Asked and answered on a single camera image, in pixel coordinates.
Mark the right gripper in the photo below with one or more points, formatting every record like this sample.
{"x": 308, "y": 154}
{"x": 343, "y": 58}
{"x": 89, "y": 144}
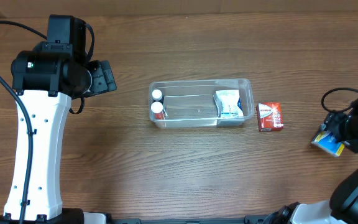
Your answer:
{"x": 334, "y": 125}

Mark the black bottle white cap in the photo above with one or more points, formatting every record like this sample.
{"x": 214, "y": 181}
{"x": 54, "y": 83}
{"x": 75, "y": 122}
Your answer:
{"x": 157, "y": 95}

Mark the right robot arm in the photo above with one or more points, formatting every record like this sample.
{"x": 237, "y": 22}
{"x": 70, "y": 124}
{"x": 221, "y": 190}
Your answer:
{"x": 342, "y": 207}

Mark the red medicine box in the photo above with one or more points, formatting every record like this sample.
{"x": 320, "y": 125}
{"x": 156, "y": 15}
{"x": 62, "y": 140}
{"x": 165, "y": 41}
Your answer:
{"x": 269, "y": 116}

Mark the clear plastic container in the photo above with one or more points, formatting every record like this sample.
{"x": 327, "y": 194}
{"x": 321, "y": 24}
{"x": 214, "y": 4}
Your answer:
{"x": 190, "y": 103}

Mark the orange bottle white cap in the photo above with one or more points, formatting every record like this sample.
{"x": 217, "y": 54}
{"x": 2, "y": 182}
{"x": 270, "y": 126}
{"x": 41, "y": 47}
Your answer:
{"x": 158, "y": 110}

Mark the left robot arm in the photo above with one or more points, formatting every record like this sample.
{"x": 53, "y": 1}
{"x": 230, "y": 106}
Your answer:
{"x": 46, "y": 80}

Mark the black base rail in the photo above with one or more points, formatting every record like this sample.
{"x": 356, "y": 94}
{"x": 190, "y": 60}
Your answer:
{"x": 179, "y": 221}

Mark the white blue medicine box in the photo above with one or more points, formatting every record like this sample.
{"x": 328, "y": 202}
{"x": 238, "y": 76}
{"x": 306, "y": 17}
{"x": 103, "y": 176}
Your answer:
{"x": 228, "y": 103}

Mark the blue yellow VapoDrops box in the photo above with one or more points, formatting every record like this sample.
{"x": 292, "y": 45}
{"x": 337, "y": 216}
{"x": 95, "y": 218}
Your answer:
{"x": 326, "y": 141}

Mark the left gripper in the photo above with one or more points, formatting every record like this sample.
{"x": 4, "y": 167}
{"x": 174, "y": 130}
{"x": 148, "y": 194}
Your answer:
{"x": 105, "y": 79}

